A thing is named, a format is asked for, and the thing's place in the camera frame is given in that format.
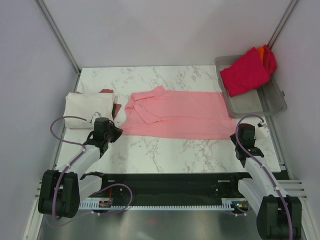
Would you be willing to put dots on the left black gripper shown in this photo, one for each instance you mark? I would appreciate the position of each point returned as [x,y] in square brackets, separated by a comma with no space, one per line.
[117,132]

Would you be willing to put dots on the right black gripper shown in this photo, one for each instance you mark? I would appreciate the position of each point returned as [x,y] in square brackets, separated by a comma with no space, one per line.
[233,137]

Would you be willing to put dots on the pink t shirt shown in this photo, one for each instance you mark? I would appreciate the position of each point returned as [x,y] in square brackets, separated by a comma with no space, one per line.
[173,114]

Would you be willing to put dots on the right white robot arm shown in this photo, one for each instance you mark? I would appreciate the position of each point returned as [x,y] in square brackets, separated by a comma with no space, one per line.
[278,215]

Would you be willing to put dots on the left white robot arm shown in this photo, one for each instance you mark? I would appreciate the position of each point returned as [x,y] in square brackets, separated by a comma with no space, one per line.
[63,189]

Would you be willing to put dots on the folded green t shirt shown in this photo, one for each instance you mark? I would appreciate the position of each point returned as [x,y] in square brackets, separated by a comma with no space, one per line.
[114,110]

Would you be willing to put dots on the grey plastic tray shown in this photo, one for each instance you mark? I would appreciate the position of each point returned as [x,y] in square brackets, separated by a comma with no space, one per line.
[268,100]

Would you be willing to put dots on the folded dark red t shirt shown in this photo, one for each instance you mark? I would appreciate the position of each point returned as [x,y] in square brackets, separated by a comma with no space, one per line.
[108,91]

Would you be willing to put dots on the folded cream t shirt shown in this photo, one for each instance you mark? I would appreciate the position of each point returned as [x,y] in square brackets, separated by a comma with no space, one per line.
[75,119]

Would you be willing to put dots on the crimson t shirt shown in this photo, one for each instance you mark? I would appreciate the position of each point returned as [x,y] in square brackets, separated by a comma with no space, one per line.
[246,74]

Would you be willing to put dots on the orange t shirt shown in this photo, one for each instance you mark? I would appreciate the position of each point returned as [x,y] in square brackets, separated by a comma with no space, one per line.
[261,52]

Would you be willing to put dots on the right aluminium corner profile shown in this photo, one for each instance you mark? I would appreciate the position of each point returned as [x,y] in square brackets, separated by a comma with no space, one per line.
[282,23]

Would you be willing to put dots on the aluminium corner profile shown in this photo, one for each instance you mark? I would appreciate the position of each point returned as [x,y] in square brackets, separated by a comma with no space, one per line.
[57,34]
[282,23]

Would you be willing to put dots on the left aluminium corner profile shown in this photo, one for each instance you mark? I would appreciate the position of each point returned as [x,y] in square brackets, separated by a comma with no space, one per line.
[57,34]

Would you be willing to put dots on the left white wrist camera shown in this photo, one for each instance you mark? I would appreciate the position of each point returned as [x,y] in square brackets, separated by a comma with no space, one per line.
[95,116]

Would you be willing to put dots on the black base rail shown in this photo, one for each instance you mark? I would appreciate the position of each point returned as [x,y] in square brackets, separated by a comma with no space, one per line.
[171,185]

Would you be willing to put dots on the white slotted cable duct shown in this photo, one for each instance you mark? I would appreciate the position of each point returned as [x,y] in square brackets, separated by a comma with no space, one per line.
[157,203]

